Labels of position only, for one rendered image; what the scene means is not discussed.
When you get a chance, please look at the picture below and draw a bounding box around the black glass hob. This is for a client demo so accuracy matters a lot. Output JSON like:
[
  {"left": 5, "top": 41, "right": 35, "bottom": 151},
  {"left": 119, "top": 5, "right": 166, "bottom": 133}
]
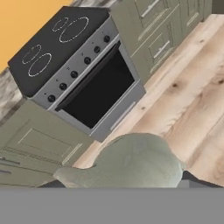
[{"left": 7, "top": 5, "right": 111, "bottom": 99}]

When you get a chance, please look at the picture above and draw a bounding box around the olive green drawer front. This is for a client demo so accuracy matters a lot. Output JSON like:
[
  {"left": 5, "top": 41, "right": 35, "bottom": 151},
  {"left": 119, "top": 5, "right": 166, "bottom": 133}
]
[
  {"left": 129, "top": 21, "right": 185, "bottom": 77},
  {"left": 132, "top": 0, "right": 182, "bottom": 42},
  {"left": 0, "top": 151, "right": 64, "bottom": 188}
]

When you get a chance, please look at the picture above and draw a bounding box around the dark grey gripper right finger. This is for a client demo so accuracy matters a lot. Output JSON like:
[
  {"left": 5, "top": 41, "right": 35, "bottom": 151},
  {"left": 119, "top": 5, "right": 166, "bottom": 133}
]
[{"left": 178, "top": 170, "right": 224, "bottom": 189}]

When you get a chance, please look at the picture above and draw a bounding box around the silver oven range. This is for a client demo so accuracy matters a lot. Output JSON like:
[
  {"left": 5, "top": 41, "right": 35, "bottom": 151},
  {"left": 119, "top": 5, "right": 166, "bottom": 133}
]
[{"left": 7, "top": 5, "right": 147, "bottom": 144}]

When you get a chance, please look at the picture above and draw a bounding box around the black oven door handle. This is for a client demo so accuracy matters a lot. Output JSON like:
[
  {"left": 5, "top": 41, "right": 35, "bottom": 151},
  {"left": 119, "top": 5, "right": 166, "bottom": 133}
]
[{"left": 54, "top": 40, "right": 122, "bottom": 113}]

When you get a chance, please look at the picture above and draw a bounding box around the grey-green rounded lump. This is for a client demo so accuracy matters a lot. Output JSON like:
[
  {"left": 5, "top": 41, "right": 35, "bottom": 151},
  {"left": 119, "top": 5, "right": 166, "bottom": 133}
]
[{"left": 52, "top": 132, "right": 187, "bottom": 189}]

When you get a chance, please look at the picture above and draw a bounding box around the olive green cabinet door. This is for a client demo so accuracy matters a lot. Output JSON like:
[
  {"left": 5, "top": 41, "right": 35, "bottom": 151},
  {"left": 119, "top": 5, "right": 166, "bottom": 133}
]
[
  {"left": 178, "top": 0, "right": 214, "bottom": 38},
  {"left": 0, "top": 100, "right": 95, "bottom": 165}
]

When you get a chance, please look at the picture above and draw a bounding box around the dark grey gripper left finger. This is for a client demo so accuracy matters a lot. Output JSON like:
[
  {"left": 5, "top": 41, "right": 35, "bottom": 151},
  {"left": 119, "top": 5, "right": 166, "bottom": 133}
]
[{"left": 38, "top": 178, "right": 67, "bottom": 189}]

